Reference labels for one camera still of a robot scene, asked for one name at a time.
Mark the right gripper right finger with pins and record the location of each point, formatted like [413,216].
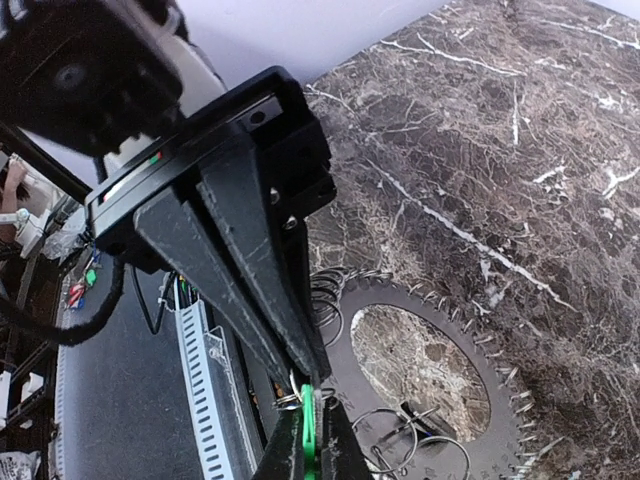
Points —
[341,457]

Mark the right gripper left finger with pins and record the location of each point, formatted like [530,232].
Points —
[283,458]

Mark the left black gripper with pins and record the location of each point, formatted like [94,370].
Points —
[216,199]

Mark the black disc with keyrings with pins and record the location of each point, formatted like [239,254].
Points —
[338,295]

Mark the green key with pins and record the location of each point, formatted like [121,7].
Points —
[312,410]

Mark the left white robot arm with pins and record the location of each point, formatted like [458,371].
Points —
[201,85]

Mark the white slotted cable duct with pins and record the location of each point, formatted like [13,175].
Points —
[220,432]

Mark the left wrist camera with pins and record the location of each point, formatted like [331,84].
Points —
[89,75]

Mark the left black frame post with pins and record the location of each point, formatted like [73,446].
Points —
[14,140]

